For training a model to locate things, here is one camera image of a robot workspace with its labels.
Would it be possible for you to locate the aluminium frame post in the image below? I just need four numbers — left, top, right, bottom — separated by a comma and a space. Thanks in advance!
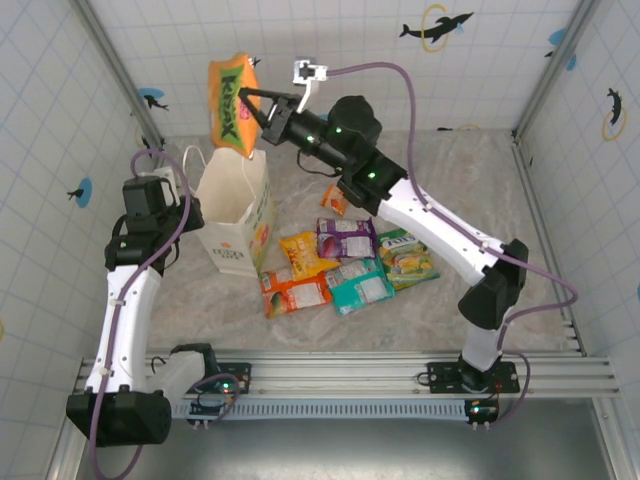
512, 0, 601, 141
69, 0, 166, 149

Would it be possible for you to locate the small orange snack packet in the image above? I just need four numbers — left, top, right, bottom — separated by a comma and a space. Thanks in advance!
320, 183, 347, 217

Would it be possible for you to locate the large orange Krax snack bag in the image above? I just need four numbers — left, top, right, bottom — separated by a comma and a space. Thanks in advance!
208, 52, 264, 161

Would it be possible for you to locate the large dolphin sticker yellow ring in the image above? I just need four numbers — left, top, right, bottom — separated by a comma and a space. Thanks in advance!
398, 3, 475, 54

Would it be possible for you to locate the fish sticker blue circle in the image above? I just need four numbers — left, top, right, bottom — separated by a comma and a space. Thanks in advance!
67, 177, 94, 209

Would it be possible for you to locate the right controller board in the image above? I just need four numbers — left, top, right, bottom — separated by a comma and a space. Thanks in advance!
464, 397, 501, 431

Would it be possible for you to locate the green candy packet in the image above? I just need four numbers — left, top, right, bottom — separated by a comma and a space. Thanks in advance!
375, 228, 441, 292

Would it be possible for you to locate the white slotted cable duct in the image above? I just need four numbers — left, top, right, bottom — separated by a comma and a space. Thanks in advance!
172, 399, 474, 421

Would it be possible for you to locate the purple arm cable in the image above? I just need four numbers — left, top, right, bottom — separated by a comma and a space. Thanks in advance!
327, 61, 580, 430
89, 147, 240, 480

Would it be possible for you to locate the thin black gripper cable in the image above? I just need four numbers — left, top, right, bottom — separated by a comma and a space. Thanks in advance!
297, 148, 346, 177

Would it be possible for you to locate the shark sticker blue oval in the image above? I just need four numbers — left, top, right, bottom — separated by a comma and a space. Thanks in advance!
137, 87, 170, 112

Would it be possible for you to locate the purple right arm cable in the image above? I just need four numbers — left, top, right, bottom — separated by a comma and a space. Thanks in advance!
327, 61, 580, 430

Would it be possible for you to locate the blue corner sticker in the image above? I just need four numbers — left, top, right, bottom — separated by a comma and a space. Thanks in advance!
544, 28, 579, 71

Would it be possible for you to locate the orange packet with white label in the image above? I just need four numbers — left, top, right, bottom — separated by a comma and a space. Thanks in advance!
258, 267, 335, 320

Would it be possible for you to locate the black fish sticker yellow ring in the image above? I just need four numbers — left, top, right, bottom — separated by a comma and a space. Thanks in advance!
601, 87, 629, 142

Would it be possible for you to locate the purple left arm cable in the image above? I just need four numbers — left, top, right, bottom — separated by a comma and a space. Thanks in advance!
89, 147, 240, 480

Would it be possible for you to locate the controller board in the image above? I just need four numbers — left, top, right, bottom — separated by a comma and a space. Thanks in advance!
464, 397, 501, 431
187, 392, 237, 430

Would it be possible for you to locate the aluminium side rail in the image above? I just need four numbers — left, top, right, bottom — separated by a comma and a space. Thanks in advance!
512, 130, 587, 357

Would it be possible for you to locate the yellow chips packet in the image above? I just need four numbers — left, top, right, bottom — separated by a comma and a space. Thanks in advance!
278, 230, 342, 282

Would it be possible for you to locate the left controller board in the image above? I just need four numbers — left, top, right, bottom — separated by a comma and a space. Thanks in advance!
187, 392, 237, 430

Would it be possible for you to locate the white paper bag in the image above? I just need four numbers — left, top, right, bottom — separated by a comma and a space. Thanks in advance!
182, 144, 279, 280

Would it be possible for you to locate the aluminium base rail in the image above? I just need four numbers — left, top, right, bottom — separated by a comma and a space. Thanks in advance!
74, 348, 621, 401

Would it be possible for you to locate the teal snack packet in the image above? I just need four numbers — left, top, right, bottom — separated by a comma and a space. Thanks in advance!
324, 258, 396, 317

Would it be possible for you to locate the purple snack packet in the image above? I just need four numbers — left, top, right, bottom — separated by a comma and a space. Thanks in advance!
316, 217, 379, 260

